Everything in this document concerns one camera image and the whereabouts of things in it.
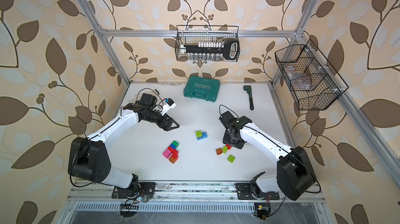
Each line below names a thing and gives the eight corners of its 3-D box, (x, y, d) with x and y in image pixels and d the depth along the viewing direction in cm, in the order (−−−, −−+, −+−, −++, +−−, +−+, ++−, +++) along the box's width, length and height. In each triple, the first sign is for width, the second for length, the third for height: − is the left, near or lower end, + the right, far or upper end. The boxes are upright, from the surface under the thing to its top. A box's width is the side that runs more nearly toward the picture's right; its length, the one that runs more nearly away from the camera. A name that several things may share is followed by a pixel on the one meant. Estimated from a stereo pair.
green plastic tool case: (182, 97, 114) (182, 92, 110) (190, 78, 126) (189, 74, 122) (217, 102, 110) (217, 98, 106) (221, 83, 123) (221, 78, 119)
